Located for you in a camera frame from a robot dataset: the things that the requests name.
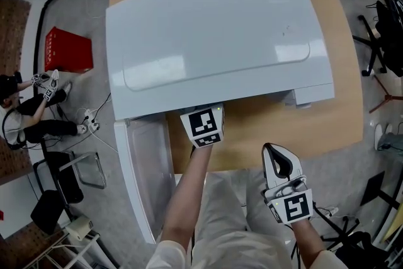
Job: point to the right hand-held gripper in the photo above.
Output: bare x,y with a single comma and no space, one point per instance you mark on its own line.
294,206

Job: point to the person's right forearm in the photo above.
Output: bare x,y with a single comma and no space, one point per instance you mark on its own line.
308,242

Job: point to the white metal rack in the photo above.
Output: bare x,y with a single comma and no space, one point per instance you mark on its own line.
78,253

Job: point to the black folding chair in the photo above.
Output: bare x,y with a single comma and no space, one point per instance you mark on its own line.
47,211

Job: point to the person's beige shorts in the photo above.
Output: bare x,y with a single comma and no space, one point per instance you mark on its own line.
226,230

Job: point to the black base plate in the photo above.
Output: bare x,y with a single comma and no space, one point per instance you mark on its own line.
373,187

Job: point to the white power strip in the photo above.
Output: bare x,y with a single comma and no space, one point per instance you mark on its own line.
330,211
94,126
89,113

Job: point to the person's left forearm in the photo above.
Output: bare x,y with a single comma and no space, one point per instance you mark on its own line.
185,192

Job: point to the light wooden table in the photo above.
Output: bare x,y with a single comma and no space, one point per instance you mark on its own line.
258,123

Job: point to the white microwave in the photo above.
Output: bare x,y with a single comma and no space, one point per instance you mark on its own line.
207,34

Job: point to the beige box device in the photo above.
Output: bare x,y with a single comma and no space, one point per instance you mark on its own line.
78,228

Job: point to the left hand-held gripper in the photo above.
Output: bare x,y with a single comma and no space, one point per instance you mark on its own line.
203,124

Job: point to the red box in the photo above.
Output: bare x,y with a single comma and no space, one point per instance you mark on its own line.
67,50

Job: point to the person's left white sleeve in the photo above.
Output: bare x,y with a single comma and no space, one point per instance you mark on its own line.
168,256

